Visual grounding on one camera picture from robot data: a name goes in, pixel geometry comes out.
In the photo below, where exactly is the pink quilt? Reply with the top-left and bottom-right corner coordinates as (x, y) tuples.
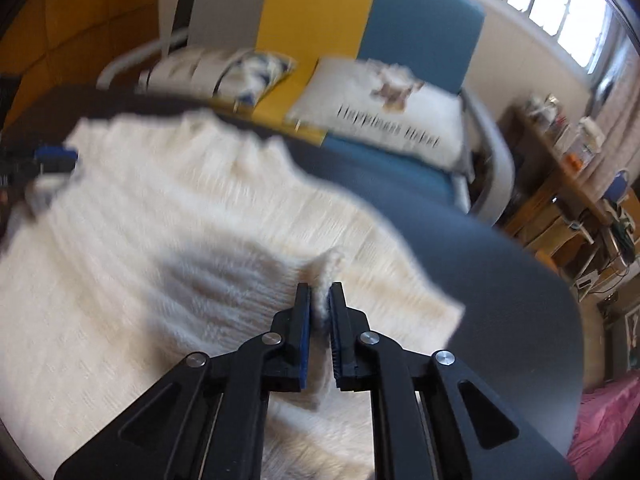
(565, 375), (640, 480)

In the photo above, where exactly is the grey yellow blue sofa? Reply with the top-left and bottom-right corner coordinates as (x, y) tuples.
(97, 0), (516, 226)

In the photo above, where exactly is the brown paper bag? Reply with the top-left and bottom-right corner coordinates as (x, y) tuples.
(525, 200), (596, 266)

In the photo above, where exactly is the pink patterned curtain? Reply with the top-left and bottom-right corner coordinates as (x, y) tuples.
(575, 25), (640, 201)

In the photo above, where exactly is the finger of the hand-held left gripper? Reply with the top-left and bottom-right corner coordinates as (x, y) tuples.
(31, 144), (81, 176)

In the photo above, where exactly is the blue folding chair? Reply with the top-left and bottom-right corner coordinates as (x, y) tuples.
(605, 172), (631, 206)

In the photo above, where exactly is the wooden desk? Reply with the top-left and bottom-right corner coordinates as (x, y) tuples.
(500, 105), (640, 281)

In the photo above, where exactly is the white deer print pillow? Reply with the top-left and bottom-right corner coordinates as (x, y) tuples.
(285, 56), (468, 171)

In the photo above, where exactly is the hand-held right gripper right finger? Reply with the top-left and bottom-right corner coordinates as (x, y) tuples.
(327, 281), (578, 480)

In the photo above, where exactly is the triangle patterned pillow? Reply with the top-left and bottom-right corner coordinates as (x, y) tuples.
(137, 47), (298, 111)

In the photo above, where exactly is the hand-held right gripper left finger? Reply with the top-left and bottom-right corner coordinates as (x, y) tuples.
(52, 282), (313, 480)

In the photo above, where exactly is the white metal stool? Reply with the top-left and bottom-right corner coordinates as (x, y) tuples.
(575, 220), (640, 301)

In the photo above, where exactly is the white knit sweater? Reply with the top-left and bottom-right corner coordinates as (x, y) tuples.
(0, 110), (466, 480)

